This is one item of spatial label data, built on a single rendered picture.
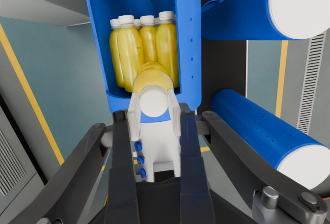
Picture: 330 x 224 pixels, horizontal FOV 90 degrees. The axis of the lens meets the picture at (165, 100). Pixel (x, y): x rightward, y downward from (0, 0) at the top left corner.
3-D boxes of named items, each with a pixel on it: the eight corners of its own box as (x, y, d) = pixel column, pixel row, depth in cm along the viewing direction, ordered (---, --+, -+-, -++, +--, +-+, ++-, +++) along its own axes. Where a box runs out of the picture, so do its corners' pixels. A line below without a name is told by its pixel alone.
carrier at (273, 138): (208, 116, 163) (236, 116, 166) (267, 193, 82) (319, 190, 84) (212, 88, 154) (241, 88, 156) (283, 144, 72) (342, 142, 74)
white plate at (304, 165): (270, 194, 80) (268, 192, 82) (321, 191, 83) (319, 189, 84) (286, 146, 71) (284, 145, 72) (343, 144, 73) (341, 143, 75)
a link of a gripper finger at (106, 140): (128, 146, 14) (94, 150, 14) (133, 119, 19) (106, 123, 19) (126, 130, 14) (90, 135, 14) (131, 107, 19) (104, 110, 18)
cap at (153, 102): (169, 110, 24) (170, 115, 22) (142, 114, 24) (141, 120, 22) (165, 84, 23) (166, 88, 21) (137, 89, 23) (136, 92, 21)
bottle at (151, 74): (168, 86, 42) (180, 119, 24) (141, 91, 42) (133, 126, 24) (164, 58, 39) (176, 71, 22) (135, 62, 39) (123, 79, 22)
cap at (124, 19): (116, 24, 43) (115, 16, 43) (128, 24, 46) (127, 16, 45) (125, 22, 41) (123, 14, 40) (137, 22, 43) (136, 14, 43)
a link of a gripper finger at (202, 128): (183, 124, 14) (217, 120, 14) (176, 102, 19) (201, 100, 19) (184, 139, 15) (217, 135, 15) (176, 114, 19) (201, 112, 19)
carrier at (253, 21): (236, 20, 135) (214, -8, 127) (368, -8, 53) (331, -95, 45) (210, 47, 141) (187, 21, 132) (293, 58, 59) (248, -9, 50)
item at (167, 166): (153, 167, 82) (153, 194, 68) (152, 160, 81) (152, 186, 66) (173, 164, 83) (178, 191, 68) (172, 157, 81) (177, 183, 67)
